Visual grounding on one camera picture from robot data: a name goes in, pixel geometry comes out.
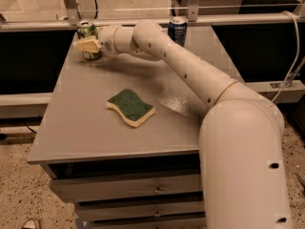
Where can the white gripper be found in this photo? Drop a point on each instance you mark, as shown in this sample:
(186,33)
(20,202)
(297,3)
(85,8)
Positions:
(107,39)

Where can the green soda can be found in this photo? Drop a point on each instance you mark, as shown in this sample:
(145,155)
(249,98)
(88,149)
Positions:
(85,29)

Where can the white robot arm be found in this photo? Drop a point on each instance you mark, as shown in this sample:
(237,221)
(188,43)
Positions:
(240,141)

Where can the green and yellow sponge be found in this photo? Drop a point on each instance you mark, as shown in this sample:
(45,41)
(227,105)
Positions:
(131,108)

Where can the blue soda can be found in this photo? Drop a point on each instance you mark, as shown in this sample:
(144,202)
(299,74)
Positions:
(177,30)

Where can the shoe tip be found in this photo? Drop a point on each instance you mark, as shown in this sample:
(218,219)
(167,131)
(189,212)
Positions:
(31,224)

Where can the metal railing frame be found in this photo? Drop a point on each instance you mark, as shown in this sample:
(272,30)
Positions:
(53,15)

